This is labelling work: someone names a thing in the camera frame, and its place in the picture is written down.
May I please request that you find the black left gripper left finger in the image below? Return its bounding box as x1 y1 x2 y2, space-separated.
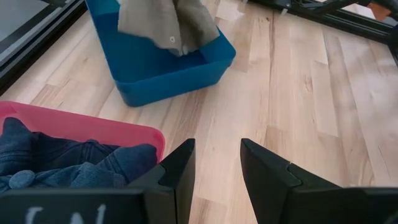
126 138 197 224

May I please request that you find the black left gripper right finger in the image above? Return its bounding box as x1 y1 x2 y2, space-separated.
239 138 346 224

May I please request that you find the navy blue cap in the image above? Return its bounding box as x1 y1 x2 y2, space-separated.
0 116 158 187

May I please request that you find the blue denim cap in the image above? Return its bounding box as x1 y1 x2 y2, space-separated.
0 161 129 194

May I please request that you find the beige cotton cap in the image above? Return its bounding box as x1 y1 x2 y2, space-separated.
117 0 221 57

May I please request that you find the pink plastic bin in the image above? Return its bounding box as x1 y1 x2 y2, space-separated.
0 100 166 164

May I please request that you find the blue plastic bin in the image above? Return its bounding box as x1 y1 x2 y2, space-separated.
84 0 237 108

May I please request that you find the black table frame rail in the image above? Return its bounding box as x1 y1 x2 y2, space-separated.
248 0 398 45
0 0 88 96

